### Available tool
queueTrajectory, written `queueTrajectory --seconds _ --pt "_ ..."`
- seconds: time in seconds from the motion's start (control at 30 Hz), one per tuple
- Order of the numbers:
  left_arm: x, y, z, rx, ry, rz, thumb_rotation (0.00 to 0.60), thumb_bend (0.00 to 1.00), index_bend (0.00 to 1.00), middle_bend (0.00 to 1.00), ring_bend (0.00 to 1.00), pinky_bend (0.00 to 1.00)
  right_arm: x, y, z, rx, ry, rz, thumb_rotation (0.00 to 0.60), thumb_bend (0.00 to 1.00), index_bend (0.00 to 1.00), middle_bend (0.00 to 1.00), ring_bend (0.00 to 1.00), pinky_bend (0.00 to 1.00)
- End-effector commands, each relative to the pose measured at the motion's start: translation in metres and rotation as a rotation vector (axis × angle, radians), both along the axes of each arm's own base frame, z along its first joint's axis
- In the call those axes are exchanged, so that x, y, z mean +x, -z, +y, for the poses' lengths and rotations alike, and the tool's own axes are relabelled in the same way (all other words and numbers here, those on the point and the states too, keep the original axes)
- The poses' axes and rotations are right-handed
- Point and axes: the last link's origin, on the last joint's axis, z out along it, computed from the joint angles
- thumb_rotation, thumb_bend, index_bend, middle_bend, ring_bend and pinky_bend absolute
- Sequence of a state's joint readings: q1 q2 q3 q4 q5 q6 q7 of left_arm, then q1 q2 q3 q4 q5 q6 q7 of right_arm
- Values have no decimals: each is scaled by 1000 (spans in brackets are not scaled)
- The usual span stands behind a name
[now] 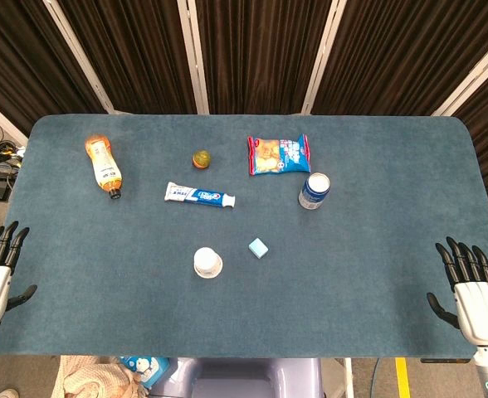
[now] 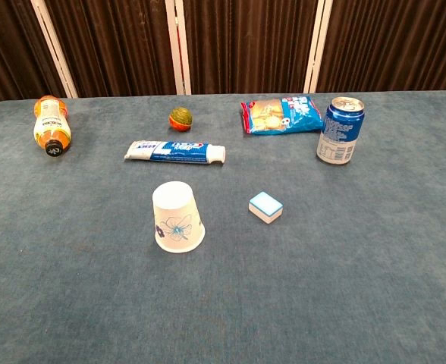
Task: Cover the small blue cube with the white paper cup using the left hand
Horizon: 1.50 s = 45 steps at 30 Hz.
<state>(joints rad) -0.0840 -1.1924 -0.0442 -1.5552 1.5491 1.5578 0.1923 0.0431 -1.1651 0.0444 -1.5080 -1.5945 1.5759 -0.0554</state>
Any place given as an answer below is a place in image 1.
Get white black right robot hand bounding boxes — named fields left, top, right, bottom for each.
left=426, top=235, right=488, bottom=347

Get lavender robot base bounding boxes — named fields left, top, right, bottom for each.
left=150, top=357, right=324, bottom=398

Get small light blue cube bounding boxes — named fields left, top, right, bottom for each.
left=248, top=237, right=270, bottom=260

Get beige knitted cloth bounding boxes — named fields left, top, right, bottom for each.
left=59, top=355, right=145, bottom=398

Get blue felt table mat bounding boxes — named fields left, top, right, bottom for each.
left=0, top=114, right=488, bottom=360

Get white table leg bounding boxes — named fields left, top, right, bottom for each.
left=342, top=357, right=355, bottom=398

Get orange drink bottle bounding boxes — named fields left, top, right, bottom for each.
left=84, top=133, right=124, bottom=201

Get blue cartoon print box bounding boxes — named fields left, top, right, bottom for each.
left=119, top=356, right=171, bottom=389

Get blue white drink can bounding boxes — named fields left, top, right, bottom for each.
left=297, top=172, right=331, bottom=211

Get white blue toothpaste tube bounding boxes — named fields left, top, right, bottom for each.
left=163, top=181, right=237, bottom=209

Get small orange green ball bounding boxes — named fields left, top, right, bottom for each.
left=192, top=149, right=212, bottom=170

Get blue red snack bag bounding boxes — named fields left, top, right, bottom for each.
left=246, top=133, right=312, bottom=177

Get tangled floor cables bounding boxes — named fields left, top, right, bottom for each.
left=0, top=119, right=26, bottom=171

